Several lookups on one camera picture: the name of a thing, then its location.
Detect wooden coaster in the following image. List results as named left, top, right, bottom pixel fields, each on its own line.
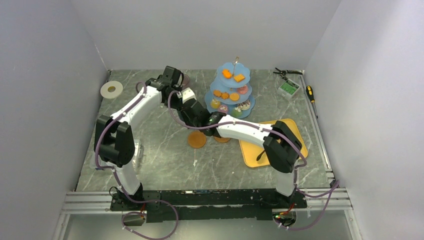
left=187, top=131, right=207, bottom=149
left=213, top=136, right=231, bottom=143

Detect black food tongs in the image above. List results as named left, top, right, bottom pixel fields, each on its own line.
left=256, top=150, right=265, bottom=162

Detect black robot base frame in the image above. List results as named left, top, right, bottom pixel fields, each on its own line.
left=110, top=188, right=307, bottom=223

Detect blue three-tier cake stand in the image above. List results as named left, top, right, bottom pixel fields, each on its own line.
left=204, top=56, right=255, bottom=119

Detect white tape roll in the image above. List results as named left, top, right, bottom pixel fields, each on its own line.
left=100, top=81, right=124, bottom=99

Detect purple cupcake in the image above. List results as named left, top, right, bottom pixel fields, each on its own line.
left=217, top=104, right=229, bottom=114

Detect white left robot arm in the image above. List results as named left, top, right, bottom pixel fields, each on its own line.
left=94, top=66, right=184, bottom=210

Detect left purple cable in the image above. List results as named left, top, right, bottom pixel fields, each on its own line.
left=94, top=81, right=180, bottom=240

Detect chocolate white sprinkled donut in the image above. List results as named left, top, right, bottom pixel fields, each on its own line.
left=237, top=100, right=251, bottom=111

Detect green cupcake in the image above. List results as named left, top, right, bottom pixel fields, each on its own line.
left=230, top=107, right=243, bottom=119

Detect square cracker biscuit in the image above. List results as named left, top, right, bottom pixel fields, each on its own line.
left=233, top=73, right=246, bottom=83

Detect green white electronic box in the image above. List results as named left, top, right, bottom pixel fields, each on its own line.
left=277, top=78, right=301, bottom=101

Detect orange fish-shaped cookie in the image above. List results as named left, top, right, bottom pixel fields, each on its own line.
left=221, top=69, right=233, bottom=79

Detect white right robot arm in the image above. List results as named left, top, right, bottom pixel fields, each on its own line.
left=167, top=99, right=305, bottom=208

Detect yellow black screwdriver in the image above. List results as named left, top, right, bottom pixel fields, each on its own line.
left=306, top=85, right=319, bottom=119

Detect yellow serving tray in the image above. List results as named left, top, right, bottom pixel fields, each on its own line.
left=239, top=118, right=309, bottom=168

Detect purple-grey mug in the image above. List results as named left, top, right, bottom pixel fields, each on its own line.
left=181, top=73, right=190, bottom=87

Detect pink cupcake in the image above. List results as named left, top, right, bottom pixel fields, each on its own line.
left=236, top=84, right=249, bottom=95

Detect clear plastic screw box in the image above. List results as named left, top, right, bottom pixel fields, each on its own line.
left=89, top=139, right=144, bottom=170

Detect dark orange swirl cookie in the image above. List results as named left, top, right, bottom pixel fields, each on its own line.
left=220, top=92, right=230, bottom=100

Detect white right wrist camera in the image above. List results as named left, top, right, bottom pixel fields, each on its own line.
left=181, top=87, right=197, bottom=104

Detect yellow cupcake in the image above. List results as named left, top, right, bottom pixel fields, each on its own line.
left=209, top=98, right=221, bottom=109

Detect round orange cookie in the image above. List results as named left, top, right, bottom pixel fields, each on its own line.
left=229, top=92, right=240, bottom=102

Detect black pliers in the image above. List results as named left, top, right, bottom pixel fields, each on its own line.
left=272, top=67, right=304, bottom=77

